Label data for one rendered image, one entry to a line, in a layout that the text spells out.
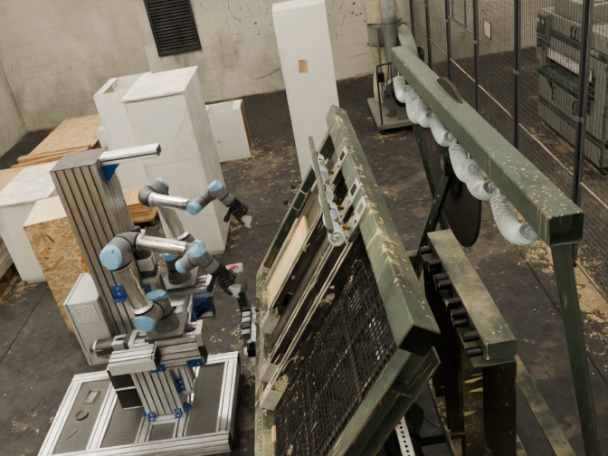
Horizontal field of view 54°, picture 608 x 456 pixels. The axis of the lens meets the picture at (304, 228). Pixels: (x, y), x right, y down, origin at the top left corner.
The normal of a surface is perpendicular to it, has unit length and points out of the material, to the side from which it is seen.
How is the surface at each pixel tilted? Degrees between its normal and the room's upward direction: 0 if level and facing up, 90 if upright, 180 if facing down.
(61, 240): 90
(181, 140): 90
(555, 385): 0
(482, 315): 0
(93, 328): 90
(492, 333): 0
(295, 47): 90
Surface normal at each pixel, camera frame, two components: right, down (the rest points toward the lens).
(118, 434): -0.16, -0.87
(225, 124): 0.02, 0.47
